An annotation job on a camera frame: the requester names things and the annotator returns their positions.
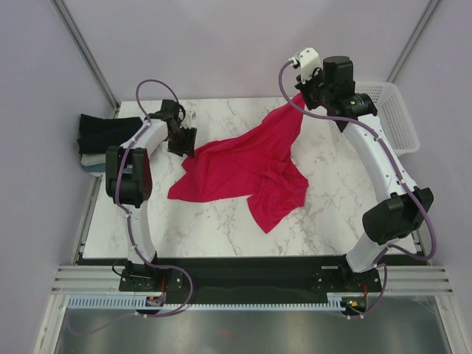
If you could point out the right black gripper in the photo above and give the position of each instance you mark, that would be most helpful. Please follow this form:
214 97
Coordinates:
304 89

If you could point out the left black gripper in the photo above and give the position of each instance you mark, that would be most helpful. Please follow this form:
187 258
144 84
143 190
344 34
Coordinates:
188 147

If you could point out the red t shirt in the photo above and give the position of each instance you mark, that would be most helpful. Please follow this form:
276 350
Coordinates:
257 165

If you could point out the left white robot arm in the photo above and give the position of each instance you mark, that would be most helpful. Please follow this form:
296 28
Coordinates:
128 177

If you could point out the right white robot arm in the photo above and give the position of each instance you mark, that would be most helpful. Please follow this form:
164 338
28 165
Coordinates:
402 207

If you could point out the white plastic basket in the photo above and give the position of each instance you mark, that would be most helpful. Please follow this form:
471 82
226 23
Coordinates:
395 119

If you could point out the folded blue t shirt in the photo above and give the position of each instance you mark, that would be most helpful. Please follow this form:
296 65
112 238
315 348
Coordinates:
95 168

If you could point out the folded black t shirt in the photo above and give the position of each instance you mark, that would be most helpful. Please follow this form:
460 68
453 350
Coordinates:
97 134

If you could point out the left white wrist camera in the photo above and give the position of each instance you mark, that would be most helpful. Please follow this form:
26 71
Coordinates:
189 117

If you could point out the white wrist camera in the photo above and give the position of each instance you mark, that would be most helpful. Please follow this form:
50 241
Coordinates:
189 117
308 61

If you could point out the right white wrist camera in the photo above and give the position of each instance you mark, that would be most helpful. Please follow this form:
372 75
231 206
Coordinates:
308 61

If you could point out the right aluminium frame post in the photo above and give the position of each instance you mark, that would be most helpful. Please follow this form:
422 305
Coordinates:
414 38

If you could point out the aluminium frame post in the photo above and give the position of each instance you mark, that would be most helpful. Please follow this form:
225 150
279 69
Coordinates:
414 38
83 48

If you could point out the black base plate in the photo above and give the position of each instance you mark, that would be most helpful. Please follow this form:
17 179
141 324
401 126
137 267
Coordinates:
265 279

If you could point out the aluminium rail profile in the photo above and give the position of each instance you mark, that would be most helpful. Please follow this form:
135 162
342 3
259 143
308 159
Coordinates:
85 279

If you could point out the left aluminium frame post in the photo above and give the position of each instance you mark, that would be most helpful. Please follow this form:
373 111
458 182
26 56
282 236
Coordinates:
83 48

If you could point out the white slotted cable duct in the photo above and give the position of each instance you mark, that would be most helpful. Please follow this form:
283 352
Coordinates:
142 302

